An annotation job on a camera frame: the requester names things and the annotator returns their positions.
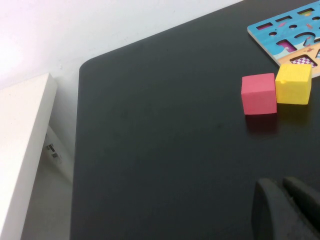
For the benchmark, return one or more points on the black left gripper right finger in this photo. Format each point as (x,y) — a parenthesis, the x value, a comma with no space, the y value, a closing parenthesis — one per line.
(307,202)

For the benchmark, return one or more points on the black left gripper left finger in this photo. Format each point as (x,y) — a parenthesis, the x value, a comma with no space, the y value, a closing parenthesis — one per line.
(272,217)

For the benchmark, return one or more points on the blue wooden puzzle board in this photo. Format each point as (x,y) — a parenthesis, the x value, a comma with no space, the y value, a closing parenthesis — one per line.
(283,56)

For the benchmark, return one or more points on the yellow cube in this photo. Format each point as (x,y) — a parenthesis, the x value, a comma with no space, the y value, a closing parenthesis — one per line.
(292,87)

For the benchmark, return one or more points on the magenta red cube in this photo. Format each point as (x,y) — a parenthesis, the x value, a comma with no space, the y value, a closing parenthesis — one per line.
(258,95)

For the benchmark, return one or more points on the white furniture slab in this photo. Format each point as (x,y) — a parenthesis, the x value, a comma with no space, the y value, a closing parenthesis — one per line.
(20,125)

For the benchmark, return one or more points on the metal furniture bracket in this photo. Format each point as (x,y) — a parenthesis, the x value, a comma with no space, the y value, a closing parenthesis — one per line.
(52,148)

